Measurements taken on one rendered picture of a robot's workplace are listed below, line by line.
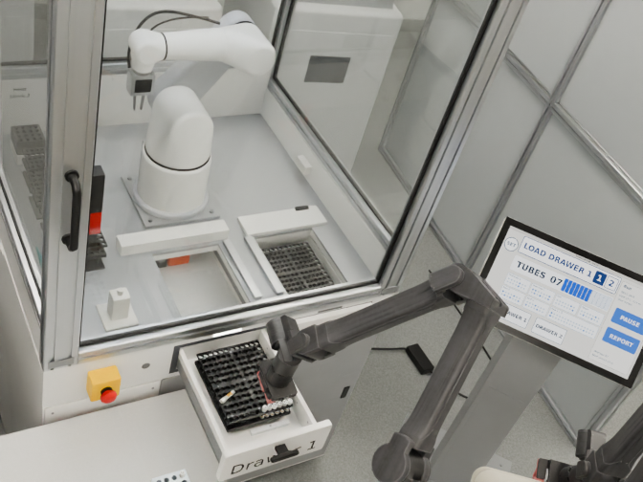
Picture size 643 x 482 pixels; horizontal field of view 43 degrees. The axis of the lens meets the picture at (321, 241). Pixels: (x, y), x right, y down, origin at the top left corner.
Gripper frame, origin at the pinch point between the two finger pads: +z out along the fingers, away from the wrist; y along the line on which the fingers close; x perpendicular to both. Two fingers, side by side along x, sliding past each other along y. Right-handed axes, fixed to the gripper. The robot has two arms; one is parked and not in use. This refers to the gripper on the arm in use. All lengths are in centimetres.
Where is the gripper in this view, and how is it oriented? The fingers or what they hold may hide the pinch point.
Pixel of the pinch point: (268, 395)
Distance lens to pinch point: 199.6
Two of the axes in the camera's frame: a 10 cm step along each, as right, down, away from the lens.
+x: -8.8, 1.3, -4.6
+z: -3.0, 6.1, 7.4
